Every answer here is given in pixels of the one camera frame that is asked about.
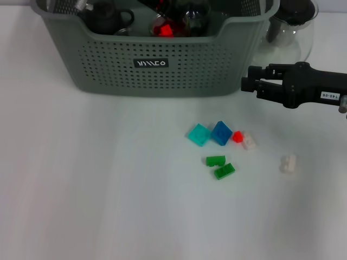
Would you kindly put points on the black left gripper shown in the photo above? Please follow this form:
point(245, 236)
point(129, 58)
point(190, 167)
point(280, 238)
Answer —
point(147, 3)

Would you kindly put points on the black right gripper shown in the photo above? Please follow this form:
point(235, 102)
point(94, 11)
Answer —
point(303, 86)

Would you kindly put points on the glass teacup with black base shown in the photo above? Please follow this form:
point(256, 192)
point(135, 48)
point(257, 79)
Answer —
point(199, 16)
point(155, 25)
point(123, 32)

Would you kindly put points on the bright red sloped block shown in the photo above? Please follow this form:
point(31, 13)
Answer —
point(166, 30)

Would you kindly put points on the small red building block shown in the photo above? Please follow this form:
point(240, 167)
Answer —
point(237, 137)

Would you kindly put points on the blue square building block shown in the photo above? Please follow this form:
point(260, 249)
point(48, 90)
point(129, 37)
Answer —
point(221, 133)

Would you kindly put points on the teal square building block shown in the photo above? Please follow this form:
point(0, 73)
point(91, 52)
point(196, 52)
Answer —
point(200, 135)

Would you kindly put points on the green building block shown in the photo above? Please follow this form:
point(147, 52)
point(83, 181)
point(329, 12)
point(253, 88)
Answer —
point(215, 160)
point(224, 171)

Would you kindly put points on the white building block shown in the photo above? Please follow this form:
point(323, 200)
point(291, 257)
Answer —
point(288, 164)
point(249, 142)

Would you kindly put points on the grey perforated storage bin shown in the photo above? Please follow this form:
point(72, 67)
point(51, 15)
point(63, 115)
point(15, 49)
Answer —
point(176, 75)

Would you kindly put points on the glass carafe with black lid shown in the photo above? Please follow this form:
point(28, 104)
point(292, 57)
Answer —
point(287, 35)

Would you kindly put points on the dark clay teapot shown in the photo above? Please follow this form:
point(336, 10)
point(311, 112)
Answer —
point(104, 20)

